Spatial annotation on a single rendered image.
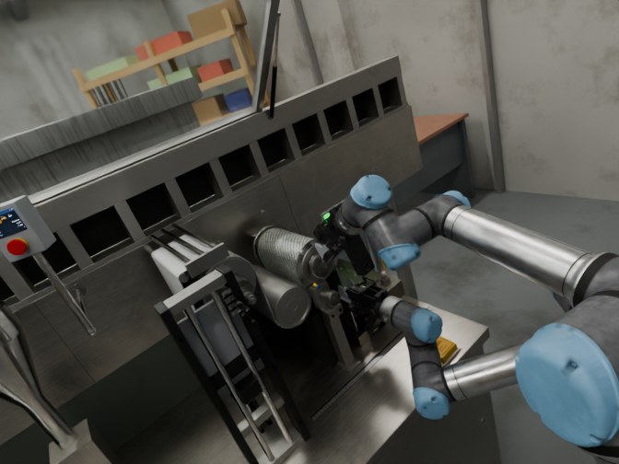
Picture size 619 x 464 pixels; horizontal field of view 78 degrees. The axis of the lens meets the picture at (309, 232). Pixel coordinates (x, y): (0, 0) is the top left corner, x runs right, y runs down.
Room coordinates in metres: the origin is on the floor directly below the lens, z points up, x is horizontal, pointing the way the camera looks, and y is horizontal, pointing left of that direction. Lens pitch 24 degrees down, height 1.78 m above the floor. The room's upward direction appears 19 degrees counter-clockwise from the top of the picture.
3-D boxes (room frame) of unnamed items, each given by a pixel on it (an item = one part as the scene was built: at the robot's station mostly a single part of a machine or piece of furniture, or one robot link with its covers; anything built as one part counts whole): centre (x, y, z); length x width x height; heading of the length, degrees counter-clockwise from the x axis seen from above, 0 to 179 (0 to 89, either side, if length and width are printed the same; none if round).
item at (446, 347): (0.83, -0.25, 0.91); 0.07 x 0.07 x 0.02; 30
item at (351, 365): (0.90, 0.02, 1.05); 0.06 x 0.05 x 0.31; 30
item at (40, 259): (0.71, 0.50, 1.51); 0.02 x 0.02 x 0.20
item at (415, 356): (0.73, -0.17, 1.01); 0.11 x 0.08 x 0.11; 163
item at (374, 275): (1.18, -0.07, 1.00); 0.40 x 0.16 x 0.06; 30
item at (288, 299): (1.00, 0.17, 1.18); 0.26 x 0.12 x 0.12; 30
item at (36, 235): (0.71, 0.50, 1.66); 0.07 x 0.07 x 0.10; 4
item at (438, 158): (3.39, -0.88, 0.43); 1.54 x 0.79 x 0.86; 119
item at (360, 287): (0.89, -0.10, 1.12); 0.12 x 0.08 x 0.09; 30
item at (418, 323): (0.75, -0.18, 1.11); 0.11 x 0.08 x 0.09; 30
